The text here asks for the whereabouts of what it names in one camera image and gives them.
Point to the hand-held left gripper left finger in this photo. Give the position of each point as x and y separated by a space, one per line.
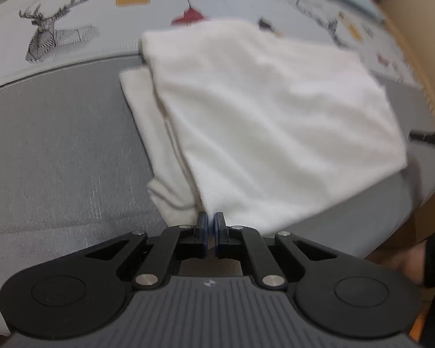
203 234

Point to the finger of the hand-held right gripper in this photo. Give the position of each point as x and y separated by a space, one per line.
429 137

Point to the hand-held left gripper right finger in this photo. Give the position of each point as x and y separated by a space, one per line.
219 234

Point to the white garment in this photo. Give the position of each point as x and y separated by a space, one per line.
268 116

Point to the wooden bed frame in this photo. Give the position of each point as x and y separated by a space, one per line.
417 61

